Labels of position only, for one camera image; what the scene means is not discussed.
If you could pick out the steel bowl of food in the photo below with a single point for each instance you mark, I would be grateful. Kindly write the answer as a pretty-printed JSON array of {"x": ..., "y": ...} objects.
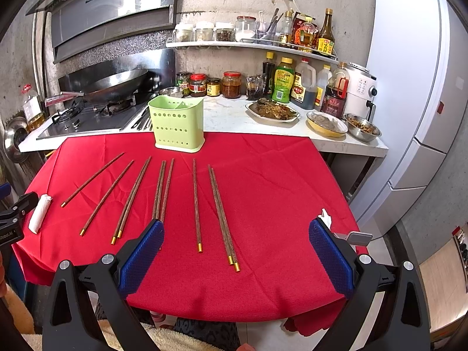
[{"x": 362, "y": 127}]

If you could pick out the clear jug yellow cap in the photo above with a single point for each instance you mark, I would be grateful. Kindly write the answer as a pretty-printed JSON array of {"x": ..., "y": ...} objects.
[{"x": 322, "y": 84}]

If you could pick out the oil jug red cap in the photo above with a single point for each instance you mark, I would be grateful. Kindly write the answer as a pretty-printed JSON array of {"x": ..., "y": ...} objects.
[{"x": 303, "y": 87}]

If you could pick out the clear utensil cup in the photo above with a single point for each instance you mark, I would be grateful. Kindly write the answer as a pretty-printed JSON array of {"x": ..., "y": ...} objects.
[{"x": 266, "y": 33}]

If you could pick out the steel ladle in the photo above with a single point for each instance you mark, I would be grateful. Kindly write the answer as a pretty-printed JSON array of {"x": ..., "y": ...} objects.
[{"x": 137, "y": 121}]

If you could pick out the white lid spice jar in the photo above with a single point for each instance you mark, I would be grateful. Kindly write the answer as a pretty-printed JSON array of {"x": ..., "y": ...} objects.
[
  {"x": 184, "y": 33},
  {"x": 204, "y": 33},
  {"x": 224, "y": 33}
]

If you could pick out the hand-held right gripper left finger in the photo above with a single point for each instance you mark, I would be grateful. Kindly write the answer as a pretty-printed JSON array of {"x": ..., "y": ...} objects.
[{"x": 142, "y": 256}]

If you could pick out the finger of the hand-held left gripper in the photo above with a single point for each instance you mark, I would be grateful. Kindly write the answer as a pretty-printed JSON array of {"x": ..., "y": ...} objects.
[
  {"x": 23, "y": 206},
  {"x": 4, "y": 192}
]

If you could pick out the red lid sauce jar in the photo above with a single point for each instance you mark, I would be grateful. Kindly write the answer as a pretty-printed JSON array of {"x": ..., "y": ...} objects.
[{"x": 197, "y": 87}]

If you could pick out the steel pot lid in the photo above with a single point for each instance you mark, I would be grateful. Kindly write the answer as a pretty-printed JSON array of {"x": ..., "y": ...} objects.
[{"x": 14, "y": 139}]

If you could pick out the steel wok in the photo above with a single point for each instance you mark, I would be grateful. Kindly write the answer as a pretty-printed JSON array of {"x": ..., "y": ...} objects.
[{"x": 117, "y": 84}]

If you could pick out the green plastic utensil holder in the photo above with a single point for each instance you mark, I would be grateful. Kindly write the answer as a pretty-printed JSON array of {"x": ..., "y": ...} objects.
[{"x": 182, "y": 135}]

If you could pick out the plate of cooked food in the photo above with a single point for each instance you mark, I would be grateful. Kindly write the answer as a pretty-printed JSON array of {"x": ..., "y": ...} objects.
[{"x": 272, "y": 110}]

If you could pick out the glass jar red lid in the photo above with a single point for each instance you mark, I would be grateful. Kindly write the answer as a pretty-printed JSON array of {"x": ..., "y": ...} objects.
[{"x": 245, "y": 31}]

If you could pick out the rolled white tissue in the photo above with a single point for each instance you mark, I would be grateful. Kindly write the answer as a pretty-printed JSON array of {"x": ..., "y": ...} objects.
[{"x": 39, "y": 214}]

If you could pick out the gas stove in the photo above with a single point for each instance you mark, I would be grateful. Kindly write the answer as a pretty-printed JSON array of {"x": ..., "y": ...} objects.
[{"x": 98, "y": 122}]

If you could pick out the green plastic bottle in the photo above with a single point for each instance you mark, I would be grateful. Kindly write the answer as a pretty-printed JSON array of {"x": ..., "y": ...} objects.
[{"x": 283, "y": 84}]

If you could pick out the grey wall pipe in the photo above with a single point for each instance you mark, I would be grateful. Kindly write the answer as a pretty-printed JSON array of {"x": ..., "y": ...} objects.
[{"x": 39, "y": 55}]

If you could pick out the cooking oil bottle red cap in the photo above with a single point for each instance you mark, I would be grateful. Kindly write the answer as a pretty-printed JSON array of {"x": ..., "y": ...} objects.
[{"x": 33, "y": 113}]

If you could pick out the white kitchen appliance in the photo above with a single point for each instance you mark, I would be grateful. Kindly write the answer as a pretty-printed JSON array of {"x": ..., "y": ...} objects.
[{"x": 362, "y": 91}]

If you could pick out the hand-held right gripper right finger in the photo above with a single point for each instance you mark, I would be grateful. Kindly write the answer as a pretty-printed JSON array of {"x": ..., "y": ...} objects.
[{"x": 329, "y": 252}]

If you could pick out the large chili paste jar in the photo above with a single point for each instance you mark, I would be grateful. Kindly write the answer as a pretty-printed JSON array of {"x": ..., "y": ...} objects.
[{"x": 231, "y": 87}]

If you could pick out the green label jar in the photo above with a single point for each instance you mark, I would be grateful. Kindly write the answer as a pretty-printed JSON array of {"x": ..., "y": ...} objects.
[{"x": 182, "y": 86}]

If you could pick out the dark soy sauce bottle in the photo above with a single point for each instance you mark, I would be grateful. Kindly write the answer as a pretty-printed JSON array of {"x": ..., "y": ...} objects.
[{"x": 268, "y": 73}]

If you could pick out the red tablecloth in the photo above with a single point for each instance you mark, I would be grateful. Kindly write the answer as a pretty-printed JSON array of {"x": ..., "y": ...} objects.
[{"x": 263, "y": 190}]

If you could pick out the white wall shelf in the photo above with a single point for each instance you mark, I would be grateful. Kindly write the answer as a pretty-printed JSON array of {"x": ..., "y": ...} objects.
[{"x": 237, "y": 45}]

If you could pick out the white refrigerator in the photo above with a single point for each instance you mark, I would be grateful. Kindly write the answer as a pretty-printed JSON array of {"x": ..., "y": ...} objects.
[{"x": 409, "y": 80}]

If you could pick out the yellow oil bottle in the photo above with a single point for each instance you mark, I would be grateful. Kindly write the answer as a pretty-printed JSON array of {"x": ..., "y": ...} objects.
[{"x": 308, "y": 36}]

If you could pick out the gold cap small bottle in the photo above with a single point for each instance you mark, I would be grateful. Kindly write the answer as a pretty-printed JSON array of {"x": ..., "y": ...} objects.
[{"x": 286, "y": 31}]

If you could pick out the small steel bowl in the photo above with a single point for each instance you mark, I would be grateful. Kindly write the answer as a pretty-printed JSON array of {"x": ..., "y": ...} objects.
[{"x": 170, "y": 92}]

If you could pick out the grey range hood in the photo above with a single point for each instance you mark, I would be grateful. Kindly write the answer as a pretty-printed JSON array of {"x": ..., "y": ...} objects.
[{"x": 109, "y": 14}]

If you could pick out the yellow label jar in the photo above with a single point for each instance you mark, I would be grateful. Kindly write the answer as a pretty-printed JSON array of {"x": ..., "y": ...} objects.
[{"x": 214, "y": 87}]

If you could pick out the crumpled white tissue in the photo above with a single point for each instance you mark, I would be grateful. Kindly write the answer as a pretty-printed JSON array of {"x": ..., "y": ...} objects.
[{"x": 326, "y": 218}]

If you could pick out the clear plastic bag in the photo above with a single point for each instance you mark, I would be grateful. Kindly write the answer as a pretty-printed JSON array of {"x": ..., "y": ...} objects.
[{"x": 256, "y": 89}]

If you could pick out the dark patterned cloth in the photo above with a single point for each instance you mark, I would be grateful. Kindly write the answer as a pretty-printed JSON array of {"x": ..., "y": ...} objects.
[{"x": 204, "y": 332}]

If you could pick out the gold rim bowl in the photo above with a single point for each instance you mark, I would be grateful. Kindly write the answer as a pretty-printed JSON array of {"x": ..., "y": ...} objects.
[{"x": 326, "y": 124}]

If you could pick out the tall dark vinegar bottle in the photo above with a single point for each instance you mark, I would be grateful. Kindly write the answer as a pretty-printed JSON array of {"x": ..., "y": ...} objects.
[{"x": 326, "y": 40}]

